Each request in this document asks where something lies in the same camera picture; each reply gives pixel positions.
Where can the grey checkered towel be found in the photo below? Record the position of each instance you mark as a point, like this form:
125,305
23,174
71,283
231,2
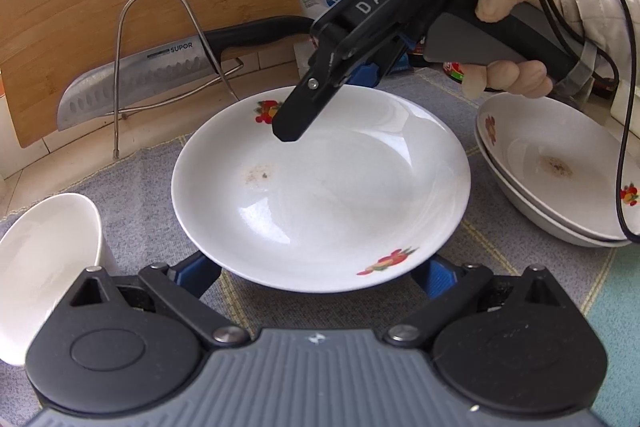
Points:
150,217

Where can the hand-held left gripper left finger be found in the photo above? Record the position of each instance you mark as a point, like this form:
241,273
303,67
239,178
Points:
197,271

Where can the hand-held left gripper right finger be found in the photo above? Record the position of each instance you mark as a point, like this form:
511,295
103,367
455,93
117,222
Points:
440,276

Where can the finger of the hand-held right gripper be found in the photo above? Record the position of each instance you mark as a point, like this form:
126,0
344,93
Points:
365,74
300,112

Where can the plain white bowl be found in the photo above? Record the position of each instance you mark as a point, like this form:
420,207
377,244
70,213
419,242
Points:
40,267

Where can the white floral plate with stain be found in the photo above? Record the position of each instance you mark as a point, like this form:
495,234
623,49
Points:
550,142

